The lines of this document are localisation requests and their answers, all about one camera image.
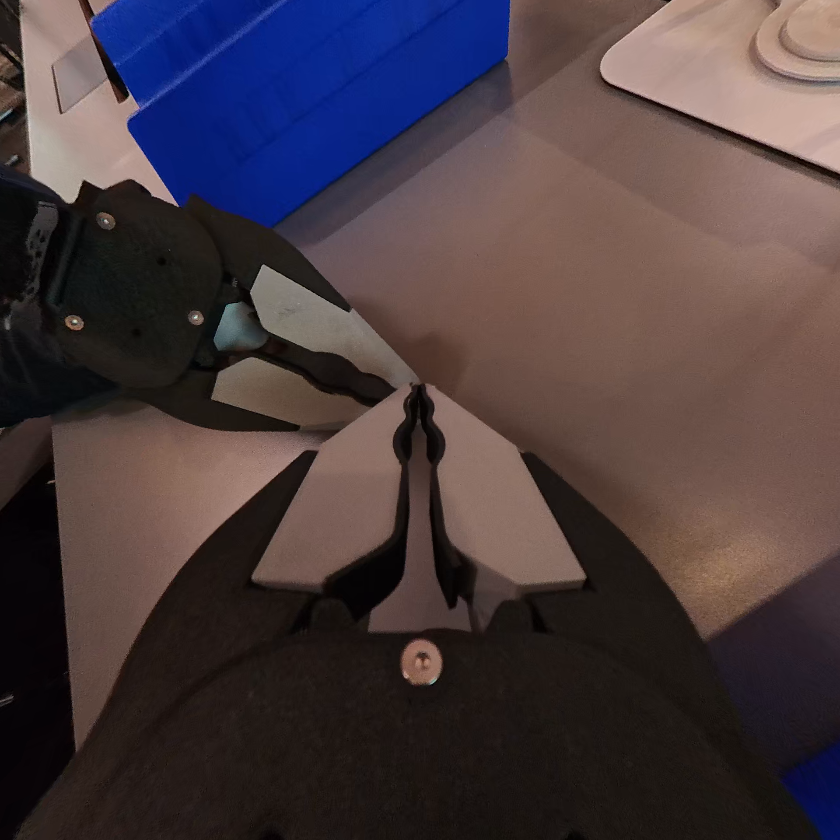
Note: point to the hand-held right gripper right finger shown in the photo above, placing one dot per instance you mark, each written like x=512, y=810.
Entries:
x=499, y=512

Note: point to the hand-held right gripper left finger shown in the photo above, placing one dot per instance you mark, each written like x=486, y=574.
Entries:
x=341, y=512

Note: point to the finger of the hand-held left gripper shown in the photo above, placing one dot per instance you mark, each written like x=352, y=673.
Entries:
x=315, y=321
x=275, y=394

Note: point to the blue plastic bin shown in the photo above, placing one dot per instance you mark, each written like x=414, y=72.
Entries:
x=295, y=98

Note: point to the pale flat card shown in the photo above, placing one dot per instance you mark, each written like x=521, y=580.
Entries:
x=79, y=72

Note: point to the blue plastic object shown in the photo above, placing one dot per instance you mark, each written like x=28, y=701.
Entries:
x=814, y=800

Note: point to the white flat base plate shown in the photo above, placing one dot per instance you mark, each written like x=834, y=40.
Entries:
x=689, y=65

